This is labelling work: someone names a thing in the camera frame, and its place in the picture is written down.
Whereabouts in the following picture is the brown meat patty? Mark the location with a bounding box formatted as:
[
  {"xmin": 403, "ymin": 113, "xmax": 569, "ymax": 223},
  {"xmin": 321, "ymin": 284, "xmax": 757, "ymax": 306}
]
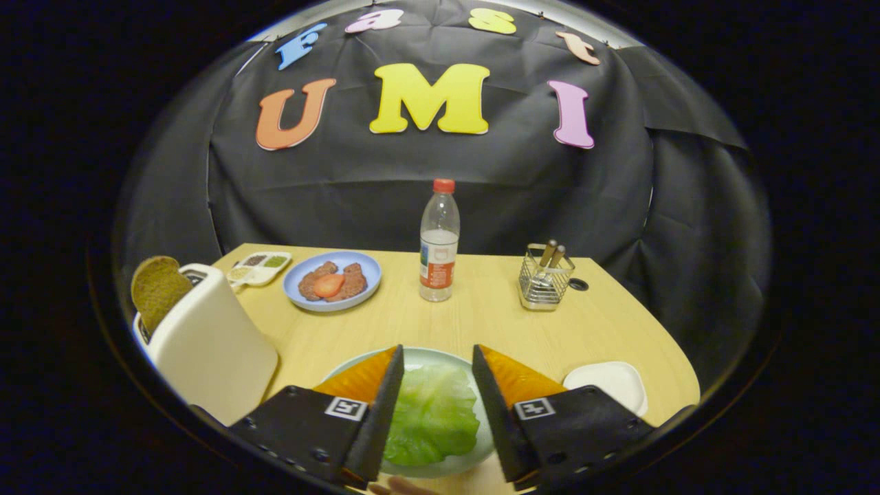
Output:
[
  {"xmin": 337, "ymin": 263, "xmax": 369, "ymax": 302},
  {"xmin": 298, "ymin": 261, "xmax": 339, "ymax": 302}
]

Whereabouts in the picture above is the black backdrop cloth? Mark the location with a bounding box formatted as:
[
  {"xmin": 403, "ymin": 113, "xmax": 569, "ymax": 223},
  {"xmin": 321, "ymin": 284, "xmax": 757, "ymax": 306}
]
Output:
[{"xmin": 113, "ymin": 0, "xmax": 771, "ymax": 393}]

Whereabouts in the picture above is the green lettuce leaf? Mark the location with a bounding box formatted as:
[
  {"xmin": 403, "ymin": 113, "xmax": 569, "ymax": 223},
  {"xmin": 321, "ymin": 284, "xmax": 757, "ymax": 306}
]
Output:
[{"xmin": 382, "ymin": 363, "xmax": 481, "ymax": 466}]

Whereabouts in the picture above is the brown toast bread slice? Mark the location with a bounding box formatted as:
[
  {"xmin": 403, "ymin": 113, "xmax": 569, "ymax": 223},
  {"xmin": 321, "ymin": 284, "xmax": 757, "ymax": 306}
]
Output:
[{"xmin": 131, "ymin": 256, "xmax": 193, "ymax": 336}]

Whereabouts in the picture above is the white square plate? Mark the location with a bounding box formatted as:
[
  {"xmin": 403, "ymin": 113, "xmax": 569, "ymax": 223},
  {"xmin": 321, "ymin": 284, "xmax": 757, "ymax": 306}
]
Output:
[{"xmin": 562, "ymin": 361, "xmax": 648, "ymax": 417}]

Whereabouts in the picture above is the clear plastic bottle red cap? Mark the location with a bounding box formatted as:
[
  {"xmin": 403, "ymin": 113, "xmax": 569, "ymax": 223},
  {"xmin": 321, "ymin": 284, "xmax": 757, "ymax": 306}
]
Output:
[{"xmin": 419, "ymin": 179, "xmax": 461, "ymax": 303}]

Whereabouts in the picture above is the pale green round plate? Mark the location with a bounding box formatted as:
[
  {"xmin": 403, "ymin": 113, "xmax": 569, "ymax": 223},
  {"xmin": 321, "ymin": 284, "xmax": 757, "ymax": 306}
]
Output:
[{"xmin": 320, "ymin": 346, "xmax": 497, "ymax": 479}]

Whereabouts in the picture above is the white toaster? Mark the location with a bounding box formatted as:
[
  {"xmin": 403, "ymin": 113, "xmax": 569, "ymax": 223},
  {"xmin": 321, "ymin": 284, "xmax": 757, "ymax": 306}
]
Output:
[{"xmin": 132, "ymin": 263, "xmax": 279, "ymax": 427}]

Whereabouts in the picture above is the blue round plate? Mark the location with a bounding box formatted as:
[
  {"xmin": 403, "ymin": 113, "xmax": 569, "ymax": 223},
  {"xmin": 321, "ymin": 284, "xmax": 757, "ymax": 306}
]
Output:
[{"xmin": 283, "ymin": 251, "xmax": 382, "ymax": 313}]

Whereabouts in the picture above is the metal wire cutlery holder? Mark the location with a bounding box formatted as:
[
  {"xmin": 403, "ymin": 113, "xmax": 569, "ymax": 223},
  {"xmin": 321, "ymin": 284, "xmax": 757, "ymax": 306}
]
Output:
[{"xmin": 518, "ymin": 243, "xmax": 576, "ymax": 312}]

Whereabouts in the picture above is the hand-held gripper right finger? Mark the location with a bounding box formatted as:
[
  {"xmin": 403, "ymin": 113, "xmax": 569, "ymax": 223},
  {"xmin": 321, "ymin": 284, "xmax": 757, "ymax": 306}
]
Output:
[{"xmin": 472, "ymin": 344, "xmax": 657, "ymax": 492}]

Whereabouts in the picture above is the white divided condiment dish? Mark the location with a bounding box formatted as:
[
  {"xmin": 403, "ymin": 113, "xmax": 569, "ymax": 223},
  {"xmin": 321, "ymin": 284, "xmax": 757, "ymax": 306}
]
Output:
[{"xmin": 227, "ymin": 252, "xmax": 292, "ymax": 287}]

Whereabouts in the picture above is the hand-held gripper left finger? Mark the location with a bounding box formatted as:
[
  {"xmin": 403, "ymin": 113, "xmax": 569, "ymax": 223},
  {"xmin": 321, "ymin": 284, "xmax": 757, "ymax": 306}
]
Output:
[{"xmin": 227, "ymin": 344, "xmax": 405, "ymax": 490}]

